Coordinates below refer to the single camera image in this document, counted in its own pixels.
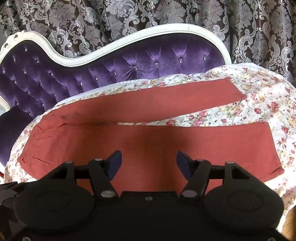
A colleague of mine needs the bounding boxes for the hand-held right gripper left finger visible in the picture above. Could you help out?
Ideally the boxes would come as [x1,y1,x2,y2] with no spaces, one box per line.
[50,150,123,201]

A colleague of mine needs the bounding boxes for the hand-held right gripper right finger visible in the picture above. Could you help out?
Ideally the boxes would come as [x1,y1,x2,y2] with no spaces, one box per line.
[176,151,251,197]

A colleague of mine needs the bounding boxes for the rust red pants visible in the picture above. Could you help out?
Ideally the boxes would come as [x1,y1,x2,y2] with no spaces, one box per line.
[17,77,285,195]

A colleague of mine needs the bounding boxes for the floral bedsheet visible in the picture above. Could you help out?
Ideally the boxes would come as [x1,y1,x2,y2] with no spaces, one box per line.
[5,65,296,209]

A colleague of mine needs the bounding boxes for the purple tufted white-framed headboard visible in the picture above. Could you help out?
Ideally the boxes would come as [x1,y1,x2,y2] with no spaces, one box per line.
[0,23,232,173]

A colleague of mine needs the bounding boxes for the dark patterned cloth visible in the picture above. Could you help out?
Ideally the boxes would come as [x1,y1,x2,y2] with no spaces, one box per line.
[0,182,26,233]

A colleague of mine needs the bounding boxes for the grey damask curtain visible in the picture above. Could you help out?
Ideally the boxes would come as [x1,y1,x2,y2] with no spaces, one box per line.
[0,0,296,84]

